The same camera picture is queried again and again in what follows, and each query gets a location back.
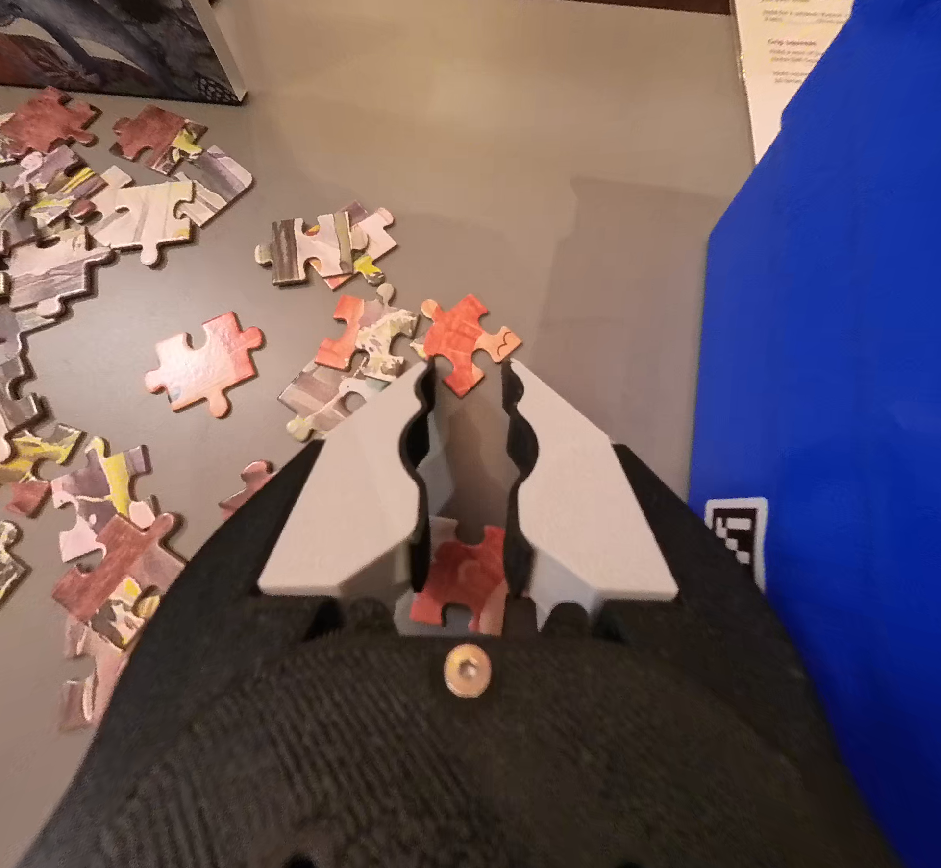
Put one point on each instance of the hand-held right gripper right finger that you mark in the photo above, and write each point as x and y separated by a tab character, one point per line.
595	523

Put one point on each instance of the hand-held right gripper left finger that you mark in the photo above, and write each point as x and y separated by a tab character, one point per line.
338	515

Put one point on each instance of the red orange puzzle piece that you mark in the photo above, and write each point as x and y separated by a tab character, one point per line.
459	339

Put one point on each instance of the pile of puzzle pieces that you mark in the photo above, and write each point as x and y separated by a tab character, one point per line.
132	214

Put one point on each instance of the blue plastic bin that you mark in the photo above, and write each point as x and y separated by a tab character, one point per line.
845	295

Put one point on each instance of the white paper sheet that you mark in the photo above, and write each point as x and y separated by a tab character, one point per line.
779	38

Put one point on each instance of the printed puzzle storage box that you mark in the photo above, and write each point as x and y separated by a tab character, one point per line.
110	1

